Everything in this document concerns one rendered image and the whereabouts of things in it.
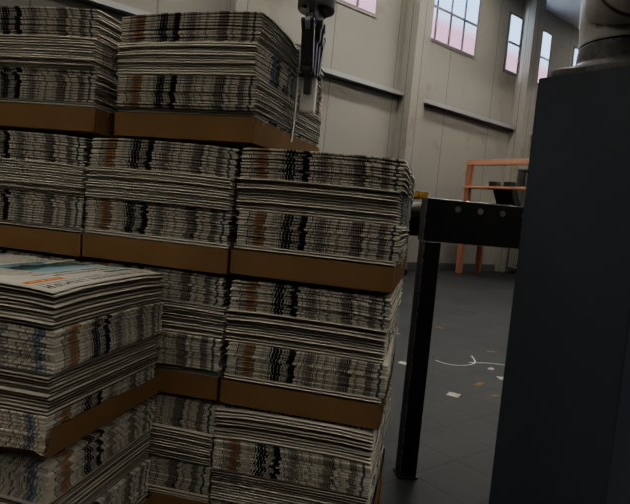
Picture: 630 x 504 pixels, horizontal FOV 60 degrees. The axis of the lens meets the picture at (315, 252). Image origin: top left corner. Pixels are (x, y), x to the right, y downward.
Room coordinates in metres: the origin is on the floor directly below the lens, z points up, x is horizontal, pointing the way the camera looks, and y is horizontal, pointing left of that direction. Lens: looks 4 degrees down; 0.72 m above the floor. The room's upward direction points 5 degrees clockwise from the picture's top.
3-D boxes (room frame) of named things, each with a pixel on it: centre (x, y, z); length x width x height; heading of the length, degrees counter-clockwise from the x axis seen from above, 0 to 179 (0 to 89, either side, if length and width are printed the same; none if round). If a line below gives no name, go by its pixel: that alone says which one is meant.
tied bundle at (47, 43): (1.22, 0.53, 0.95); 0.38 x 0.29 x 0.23; 169
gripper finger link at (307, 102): (1.12, 0.04, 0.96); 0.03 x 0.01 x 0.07; 78
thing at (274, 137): (1.07, 0.24, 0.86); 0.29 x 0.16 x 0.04; 73
